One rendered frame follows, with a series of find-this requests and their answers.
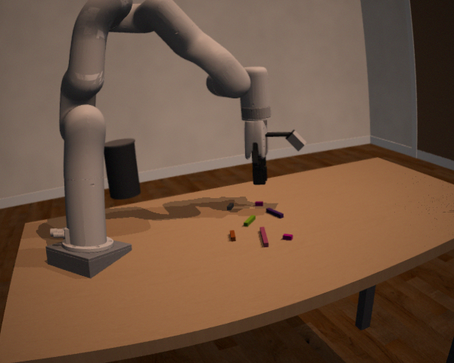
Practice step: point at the lime green rod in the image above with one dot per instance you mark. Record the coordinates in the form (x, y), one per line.
(249, 221)

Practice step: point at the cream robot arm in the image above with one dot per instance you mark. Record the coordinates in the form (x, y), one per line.
(84, 126)

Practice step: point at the purple rod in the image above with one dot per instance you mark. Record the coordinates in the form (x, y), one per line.
(275, 213)

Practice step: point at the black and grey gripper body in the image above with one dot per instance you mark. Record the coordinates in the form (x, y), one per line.
(255, 132)

